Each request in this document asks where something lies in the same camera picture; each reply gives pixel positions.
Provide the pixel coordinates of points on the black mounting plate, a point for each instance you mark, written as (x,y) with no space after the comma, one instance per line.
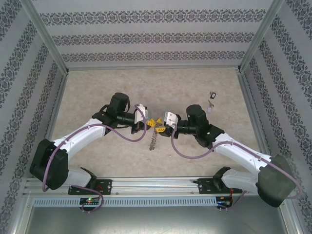
(104,186)
(204,186)

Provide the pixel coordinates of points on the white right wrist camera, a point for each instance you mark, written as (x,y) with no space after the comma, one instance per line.
(171,117)

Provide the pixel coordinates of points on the purple key tag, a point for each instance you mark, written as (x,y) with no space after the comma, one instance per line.
(209,110)

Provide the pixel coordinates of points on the aluminium frame post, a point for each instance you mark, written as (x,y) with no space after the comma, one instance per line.
(19,214)
(44,34)
(291,219)
(260,34)

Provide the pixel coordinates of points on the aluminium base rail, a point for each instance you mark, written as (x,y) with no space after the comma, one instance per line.
(156,185)

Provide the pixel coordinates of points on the aluminium side rail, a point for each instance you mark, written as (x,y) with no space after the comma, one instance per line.
(58,97)
(251,102)

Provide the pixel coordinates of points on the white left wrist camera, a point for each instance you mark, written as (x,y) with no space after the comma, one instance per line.
(141,113)

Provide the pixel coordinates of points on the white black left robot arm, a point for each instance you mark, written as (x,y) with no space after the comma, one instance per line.
(80,136)

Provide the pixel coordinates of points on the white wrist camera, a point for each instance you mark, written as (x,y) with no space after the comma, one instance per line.
(141,113)
(171,117)

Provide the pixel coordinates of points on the small circuit board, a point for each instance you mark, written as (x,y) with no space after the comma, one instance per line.
(90,201)
(224,201)

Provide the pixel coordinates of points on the grey metal sheet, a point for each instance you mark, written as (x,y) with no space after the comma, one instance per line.
(156,221)

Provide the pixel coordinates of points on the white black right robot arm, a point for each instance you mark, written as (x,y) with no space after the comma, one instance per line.
(239,151)

